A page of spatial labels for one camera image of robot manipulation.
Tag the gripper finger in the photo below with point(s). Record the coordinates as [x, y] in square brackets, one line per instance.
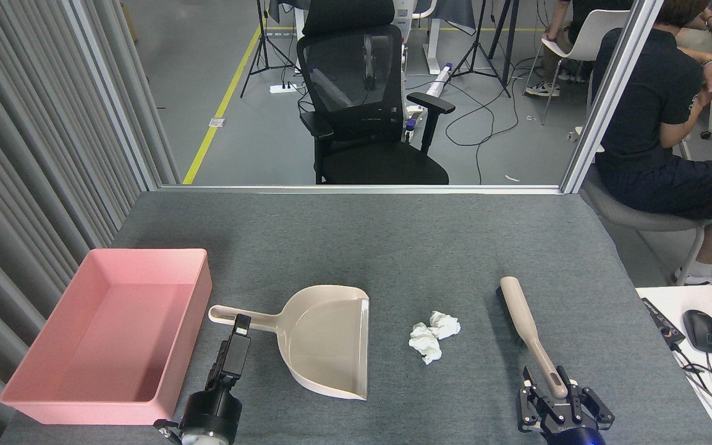
[594, 411]
[212, 377]
[529, 408]
[235, 355]

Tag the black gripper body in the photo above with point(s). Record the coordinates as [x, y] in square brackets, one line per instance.
[211, 411]
[572, 436]

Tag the beige plastic dustpan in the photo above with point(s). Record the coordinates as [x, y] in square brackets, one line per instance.
[325, 340]

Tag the beige hand brush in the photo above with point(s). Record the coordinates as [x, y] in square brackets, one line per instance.
[520, 309]

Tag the small white tissue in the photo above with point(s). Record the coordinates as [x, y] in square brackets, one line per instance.
[444, 323]

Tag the large white tissue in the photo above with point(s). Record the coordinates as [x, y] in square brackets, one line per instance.
[425, 343]

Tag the person's left forearm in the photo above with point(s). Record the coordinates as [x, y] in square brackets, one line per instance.
[690, 114]

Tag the pink plastic bin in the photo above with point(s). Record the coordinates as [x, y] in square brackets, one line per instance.
[109, 334]

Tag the black slim control box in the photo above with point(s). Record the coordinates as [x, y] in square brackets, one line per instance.
[662, 321]

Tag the black computer mouse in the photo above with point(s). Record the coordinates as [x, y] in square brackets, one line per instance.
[701, 330]

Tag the grey padded chair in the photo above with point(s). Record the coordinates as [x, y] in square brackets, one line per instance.
[628, 216]

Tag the silver floor plate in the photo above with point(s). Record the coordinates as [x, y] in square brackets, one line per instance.
[217, 122]

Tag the black mesh office chair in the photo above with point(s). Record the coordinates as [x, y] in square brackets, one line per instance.
[381, 164]

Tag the white power strip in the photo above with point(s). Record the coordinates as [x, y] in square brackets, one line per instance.
[283, 88]

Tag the grey slatted curtain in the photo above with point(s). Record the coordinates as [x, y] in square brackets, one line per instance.
[22, 154]

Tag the person in black shirt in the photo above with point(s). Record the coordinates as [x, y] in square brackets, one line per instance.
[640, 93]

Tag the black tripod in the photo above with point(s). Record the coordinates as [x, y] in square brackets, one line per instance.
[264, 31]
[478, 31]

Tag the white rod with purple tip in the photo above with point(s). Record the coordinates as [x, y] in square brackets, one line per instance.
[439, 80]

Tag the white plastic chair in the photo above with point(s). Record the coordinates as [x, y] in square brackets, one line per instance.
[597, 37]

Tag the white stand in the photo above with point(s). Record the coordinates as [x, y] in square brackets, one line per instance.
[433, 37]

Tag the dark grey cloth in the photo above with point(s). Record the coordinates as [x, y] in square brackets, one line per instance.
[455, 12]

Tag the person on white chair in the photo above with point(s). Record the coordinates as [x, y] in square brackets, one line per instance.
[597, 5]

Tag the silver table rail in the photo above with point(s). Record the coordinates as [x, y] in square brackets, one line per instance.
[362, 189]

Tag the slanted silver post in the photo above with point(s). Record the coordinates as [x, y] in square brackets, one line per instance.
[611, 93]

